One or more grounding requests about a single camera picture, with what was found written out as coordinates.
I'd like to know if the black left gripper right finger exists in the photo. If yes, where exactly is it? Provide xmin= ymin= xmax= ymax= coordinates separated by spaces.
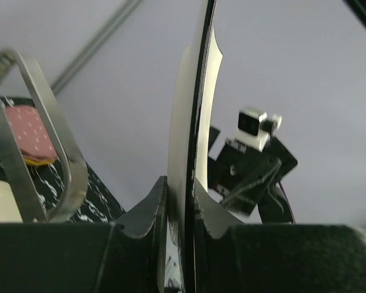
xmin=194 ymin=183 xmax=366 ymax=292

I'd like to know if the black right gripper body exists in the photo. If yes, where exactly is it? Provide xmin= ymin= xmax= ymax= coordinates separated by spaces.
xmin=207 ymin=136 xmax=298 ymax=217

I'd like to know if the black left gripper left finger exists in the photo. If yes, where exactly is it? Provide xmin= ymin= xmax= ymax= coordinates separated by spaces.
xmin=0 ymin=176 xmax=167 ymax=293

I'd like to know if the cream square plate black rim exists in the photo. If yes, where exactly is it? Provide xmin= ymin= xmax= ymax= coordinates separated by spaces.
xmin=167 ymin=1 xmax=217 ymax=292

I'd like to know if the white round plate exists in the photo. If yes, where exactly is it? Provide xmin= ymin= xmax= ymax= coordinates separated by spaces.
xmin=0 ymin=180 xmax=23 ymax=223

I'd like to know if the orange dotted plate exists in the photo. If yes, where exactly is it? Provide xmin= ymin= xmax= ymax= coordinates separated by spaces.
xmin=23 ymin=156 xmax=57 ymax=167

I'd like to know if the pink dotted plate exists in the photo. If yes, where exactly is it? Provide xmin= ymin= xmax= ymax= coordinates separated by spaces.
xmin=5 ymin=105 xmax=58 ymax=159

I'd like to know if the stainless steel dish rack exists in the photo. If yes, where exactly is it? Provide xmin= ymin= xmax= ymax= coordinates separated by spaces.
xmin=0 ymin=49 xmax=88 ymax=223

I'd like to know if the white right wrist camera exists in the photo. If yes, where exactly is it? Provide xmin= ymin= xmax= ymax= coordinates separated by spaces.
xmin=225 ymin=107 xmax=282 ymax=153

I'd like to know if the aluminium frame post right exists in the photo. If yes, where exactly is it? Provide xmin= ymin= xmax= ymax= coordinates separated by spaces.
xmin=51 ymin=0 xmax=143 ymax=95

